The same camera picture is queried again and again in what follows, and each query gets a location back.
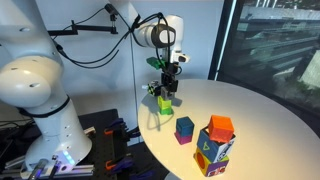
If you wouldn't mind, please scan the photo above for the white round table base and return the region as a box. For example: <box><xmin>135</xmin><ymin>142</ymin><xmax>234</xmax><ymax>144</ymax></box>
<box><xmin>164</xmin><ymin>171</ymin><xmax>182</xmax><ymax>180</ymax></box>

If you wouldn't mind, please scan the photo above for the black clamp orange tip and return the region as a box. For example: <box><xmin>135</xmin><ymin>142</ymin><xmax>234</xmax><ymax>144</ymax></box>
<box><xmin>103</xmin><ymin>117</ymin><xmax>142</xmax><ymax>142</ymax></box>
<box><xmin>105</xmin><ymin>155</ymin><xmax>155</xmax><ymax>180</ymax></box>

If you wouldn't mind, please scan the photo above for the grey block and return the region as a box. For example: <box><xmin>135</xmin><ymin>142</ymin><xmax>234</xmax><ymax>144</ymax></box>
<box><xmin>161</xmin><ymin>87</ymin><xmax>176</xmax><ymax>101</ymax></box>

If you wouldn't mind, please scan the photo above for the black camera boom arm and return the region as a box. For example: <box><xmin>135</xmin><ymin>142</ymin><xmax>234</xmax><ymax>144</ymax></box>
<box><xmin>46</xmin><ymin>3</ymin><xmax>120</xmax><ymax>38</ymax></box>

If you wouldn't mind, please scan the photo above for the thin grey hanging cable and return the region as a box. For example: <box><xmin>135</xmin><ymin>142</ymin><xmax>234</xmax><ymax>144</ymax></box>
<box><xmin>129</xmin><ymin>33</ymin><xmax>139</xmax><ymax>129</ymax></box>

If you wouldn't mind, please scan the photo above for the black perforated robot table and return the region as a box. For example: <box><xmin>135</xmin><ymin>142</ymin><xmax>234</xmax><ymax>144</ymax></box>
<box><xmin>0</xmin><ymin>108</ymin><xmax>144</xmax><ymax>180</ymax></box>

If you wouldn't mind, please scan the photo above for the orange purple picture cube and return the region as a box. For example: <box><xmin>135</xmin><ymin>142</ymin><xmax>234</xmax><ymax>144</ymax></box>
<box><xmin>193</xmin><ymin>146</ymin><xmax>231</xmax><ymax>178</ymax></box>

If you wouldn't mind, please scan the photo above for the orange block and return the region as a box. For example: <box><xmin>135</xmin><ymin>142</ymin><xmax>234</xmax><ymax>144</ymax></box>
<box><xmin>207</xmin><ymin>114</ymin><xmax>236</xmax><ymax>144</ymax></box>

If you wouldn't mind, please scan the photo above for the yellow block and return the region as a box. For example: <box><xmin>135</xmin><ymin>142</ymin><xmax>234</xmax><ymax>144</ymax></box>
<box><xmin>157</xmin><ymin>95</ymin><xmax>173</xmax><ymax>110</ymax></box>

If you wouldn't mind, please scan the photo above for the green block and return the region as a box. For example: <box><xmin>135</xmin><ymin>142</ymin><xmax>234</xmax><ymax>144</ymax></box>
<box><xmin>158</xmin><ymin>106</ymin><xmax>174</xmax><ymax>116</ymax></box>

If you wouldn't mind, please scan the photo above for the black looping cable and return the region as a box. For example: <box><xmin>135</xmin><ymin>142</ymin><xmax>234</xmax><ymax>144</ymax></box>
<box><xmin>53</xmin><ymin>6</ymin><xmax>141</xmax><ymax>70</ymax></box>

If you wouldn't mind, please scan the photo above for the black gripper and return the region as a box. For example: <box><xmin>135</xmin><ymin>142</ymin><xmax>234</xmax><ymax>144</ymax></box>
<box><xmin>160</xmin><ymin>62</ymin><xmax>180</xmax><ymax>100</ymax></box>

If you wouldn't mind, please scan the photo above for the blue block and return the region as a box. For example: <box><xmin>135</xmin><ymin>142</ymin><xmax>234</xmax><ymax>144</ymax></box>
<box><xmin>175</xmin><ymin>115</ymin><xmax>196</xmax><ymax>137</ymax></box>

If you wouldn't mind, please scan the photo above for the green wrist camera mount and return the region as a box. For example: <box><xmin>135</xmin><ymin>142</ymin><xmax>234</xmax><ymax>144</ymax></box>
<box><xmin>145</xmin><ymin>56</ymin><xmax>167</xmax><ymax>71</ymax></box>

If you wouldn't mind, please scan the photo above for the blue triangle picture cube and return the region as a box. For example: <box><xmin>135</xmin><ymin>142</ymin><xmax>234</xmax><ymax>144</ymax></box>
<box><xmin>196</xmin><ymin>125</ymin><xmax>237</xmax><ymax>164</ymax></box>

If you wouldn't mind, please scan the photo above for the aluminium extrusion rail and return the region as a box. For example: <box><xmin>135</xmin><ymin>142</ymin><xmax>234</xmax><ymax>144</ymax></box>
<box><xmin>0</xmin><ymin>162</ymin><xmax>96</xmax><ymax>180</ymax></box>

